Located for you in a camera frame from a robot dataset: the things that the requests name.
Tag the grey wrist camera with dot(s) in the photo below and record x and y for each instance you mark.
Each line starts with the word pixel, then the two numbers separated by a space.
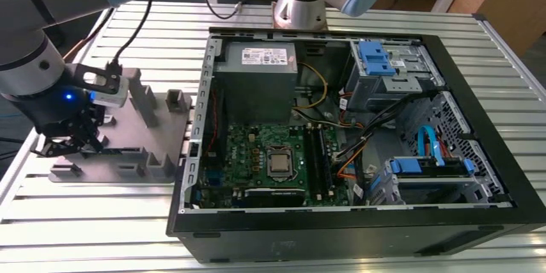
pixel 112 94

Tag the silver CPU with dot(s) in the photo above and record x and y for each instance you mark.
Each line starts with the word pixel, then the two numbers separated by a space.
pixel 282 163

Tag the grey parts rack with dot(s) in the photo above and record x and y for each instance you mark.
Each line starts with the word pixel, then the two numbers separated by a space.
pixel 141 138

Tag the black RAM slot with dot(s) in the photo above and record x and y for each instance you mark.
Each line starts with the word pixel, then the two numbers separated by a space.
pixel 310 161
pixel 316 161
pixel 322 161

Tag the brown cabinet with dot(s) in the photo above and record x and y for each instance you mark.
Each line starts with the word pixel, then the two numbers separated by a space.
pixel 512 4

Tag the blue plastic drive bracket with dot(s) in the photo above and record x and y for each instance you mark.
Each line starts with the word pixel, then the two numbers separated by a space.
pixel 376 59

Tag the CPU socket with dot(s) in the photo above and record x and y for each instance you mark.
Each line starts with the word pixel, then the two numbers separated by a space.
pixel 282 150

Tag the silver disk bay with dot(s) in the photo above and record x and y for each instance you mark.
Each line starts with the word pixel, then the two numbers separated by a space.
pixel 444 186

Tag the blue disk carrier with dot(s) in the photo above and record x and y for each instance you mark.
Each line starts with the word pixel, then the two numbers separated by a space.
pixel 409 166
pixel 384 190

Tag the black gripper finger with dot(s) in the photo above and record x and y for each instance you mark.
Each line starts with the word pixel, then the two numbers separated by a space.
pixel 90 129
pixel 55 149

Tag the black PC case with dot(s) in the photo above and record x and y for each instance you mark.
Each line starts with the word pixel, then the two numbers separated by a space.
pixel 341 231

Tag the grey power supply unit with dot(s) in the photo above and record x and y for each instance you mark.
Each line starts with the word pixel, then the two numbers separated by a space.
pixel 256 94

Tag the blue RAM stick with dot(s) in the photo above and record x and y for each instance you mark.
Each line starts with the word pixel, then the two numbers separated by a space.
pixel 120 151

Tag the green motherboard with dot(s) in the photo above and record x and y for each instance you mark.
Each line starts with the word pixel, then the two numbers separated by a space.
pixel 240 140

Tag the black graphics card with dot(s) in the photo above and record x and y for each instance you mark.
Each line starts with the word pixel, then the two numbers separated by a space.
pixel 276 198

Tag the silver drive cage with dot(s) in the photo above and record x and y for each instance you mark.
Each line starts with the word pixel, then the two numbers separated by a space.
pixel 401 87

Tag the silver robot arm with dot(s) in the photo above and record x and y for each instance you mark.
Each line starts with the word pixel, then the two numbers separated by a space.
pixel 30 55

